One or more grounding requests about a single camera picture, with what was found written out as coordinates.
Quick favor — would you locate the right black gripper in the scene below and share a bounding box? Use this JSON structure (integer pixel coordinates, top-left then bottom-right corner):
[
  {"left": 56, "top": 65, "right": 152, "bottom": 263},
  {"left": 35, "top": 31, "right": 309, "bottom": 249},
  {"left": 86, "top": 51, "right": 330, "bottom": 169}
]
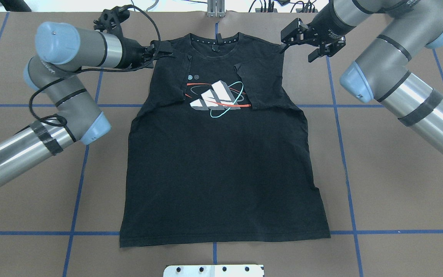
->
[{"left": 278, "top": 18, "right": 346, "bottom": 63}]

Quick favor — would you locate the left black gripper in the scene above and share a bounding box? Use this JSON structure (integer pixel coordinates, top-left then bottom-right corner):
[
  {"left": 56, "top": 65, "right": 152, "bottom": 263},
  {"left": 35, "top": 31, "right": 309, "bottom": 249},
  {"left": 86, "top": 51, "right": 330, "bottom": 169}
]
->
[{"left": 120, "top": 37, "right": 174, "bottom": 70}]

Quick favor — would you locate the black t-shirt with logo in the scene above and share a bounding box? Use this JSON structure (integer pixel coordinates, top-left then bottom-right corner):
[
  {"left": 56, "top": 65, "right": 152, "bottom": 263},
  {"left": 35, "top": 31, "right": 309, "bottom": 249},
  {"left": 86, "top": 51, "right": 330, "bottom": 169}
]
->
[{"left": 119, "top": 33, "right": 330, "bottom": 248}]

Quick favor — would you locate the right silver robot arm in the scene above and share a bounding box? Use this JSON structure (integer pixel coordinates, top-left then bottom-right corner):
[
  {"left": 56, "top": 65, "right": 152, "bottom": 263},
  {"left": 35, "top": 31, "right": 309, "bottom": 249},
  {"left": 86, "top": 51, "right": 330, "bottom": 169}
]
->
[{"left": 281, "top": 0, "right": 443, "bottom": 154}]

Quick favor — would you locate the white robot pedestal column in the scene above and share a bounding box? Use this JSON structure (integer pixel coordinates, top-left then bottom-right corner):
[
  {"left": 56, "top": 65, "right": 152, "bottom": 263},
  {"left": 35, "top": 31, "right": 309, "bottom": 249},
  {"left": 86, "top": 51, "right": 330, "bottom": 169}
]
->
[{"left": 163, "top": 264, "right": 265, "bottom": 277}]

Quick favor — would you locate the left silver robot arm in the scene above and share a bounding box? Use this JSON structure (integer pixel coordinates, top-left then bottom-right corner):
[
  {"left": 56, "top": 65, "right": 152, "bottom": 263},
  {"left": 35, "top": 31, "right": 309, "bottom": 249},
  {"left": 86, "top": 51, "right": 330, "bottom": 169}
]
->
[{"left": 0, "top": 22, "right": 171, "bottom": 187}]

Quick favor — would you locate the aluminium frame post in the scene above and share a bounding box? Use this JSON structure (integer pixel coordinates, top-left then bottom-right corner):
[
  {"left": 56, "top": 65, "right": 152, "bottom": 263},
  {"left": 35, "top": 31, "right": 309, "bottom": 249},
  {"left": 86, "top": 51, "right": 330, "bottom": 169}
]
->
[{"left": 206, "top": 0, "right": 226, "bottom": 18}]

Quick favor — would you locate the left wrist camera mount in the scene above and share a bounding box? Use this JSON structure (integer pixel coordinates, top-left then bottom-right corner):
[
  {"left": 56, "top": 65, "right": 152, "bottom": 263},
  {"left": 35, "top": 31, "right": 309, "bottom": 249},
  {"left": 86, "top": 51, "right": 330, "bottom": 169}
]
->
[{"left": 93, "top": 6, "right": 130, "bottom": 37}]

